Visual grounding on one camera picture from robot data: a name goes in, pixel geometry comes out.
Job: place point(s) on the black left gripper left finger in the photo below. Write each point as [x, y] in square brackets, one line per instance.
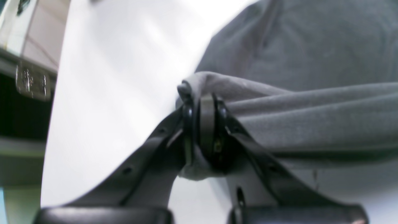
[138, 191]

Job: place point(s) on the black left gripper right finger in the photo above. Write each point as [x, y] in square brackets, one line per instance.
[262, 190]

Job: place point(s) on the dark grey T-shirt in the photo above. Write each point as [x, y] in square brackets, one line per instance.
[307, 77]

